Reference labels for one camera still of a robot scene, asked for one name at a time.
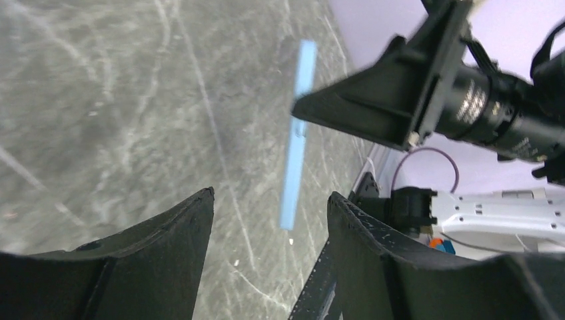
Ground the light blue phone case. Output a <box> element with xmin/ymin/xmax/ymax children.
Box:
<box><xmin>279</xmin><ymin>40</ymin><xmax>317</xmax><ymax>231</ymax></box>

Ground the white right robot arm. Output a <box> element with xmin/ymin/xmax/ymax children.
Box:
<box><xmin>292</xmin><ymin>1</ymin><xmax>564</xmax><ymax>241</ymax></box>

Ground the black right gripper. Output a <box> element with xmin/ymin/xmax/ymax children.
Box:
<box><xmin>291</xmin><ymin>1</ymin><xmax>564</xmax><ymax>185</ymax></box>

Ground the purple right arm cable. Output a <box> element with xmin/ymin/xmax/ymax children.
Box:
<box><xmin>390</xmin><ymin>147</ymin><xmax>460</xmax><ymax>195</ymax></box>

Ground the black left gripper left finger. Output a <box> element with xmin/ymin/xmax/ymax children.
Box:
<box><xmin>1</xmin><ymin>187</ymin><xmax>215</xmax><ymax>319</ymax></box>

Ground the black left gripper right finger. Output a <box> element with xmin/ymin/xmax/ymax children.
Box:
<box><xmin>290</xmin><ymin>192</ymin><xmax>564</xmax><ymax>319</ymax></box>

